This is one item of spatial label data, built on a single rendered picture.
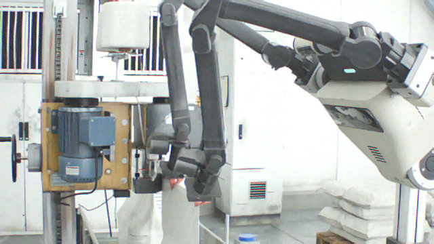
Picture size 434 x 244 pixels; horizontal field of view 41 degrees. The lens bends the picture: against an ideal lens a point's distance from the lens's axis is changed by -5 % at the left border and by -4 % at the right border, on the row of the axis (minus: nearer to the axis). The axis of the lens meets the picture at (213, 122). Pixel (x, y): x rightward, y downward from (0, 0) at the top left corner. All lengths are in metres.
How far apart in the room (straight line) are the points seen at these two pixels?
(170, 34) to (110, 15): 0.23
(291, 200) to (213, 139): 5.36
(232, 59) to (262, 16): 4.57
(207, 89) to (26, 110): 3.47
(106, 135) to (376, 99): 0.85
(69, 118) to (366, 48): 1.00
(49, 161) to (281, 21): 1.09
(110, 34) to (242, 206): 4.26
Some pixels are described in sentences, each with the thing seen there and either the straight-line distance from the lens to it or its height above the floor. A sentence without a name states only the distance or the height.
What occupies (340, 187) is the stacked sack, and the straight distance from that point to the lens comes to 5.02.
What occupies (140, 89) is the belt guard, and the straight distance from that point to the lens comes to 2.11.
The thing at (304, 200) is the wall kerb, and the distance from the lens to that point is 6.99.
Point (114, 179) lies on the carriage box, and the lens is 2.20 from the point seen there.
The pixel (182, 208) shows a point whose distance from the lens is 1.96.
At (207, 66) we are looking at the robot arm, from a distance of 1.46.
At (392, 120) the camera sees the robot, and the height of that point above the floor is 1.33.
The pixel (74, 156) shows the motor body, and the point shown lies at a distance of 1.98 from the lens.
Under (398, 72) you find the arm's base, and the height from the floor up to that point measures 1.45.
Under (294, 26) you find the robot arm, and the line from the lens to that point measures 1.40.
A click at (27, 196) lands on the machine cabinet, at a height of 0.49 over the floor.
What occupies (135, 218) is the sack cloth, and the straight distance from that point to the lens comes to 2.53.
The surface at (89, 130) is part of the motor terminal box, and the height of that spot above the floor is 1.26.
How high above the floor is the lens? 1.41
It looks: 4 degrees down
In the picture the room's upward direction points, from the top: 1 degrees clockwise
